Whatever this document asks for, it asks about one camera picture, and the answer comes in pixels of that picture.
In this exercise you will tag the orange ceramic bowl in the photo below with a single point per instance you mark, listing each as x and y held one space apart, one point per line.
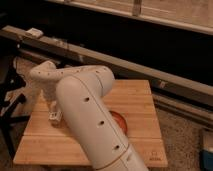
120 120

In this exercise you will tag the long grey metal rail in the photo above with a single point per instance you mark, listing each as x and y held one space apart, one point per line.
174 84

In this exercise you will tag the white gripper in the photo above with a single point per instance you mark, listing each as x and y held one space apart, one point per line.
49 92

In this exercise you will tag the blue and white box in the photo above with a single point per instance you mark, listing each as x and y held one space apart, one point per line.
206 153

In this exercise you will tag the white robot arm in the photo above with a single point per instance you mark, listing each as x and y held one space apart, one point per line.
78 93

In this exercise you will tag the small white box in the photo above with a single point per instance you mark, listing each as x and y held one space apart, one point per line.
34 33

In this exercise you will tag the white plastic bottle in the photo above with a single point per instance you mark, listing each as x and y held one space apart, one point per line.
55 114

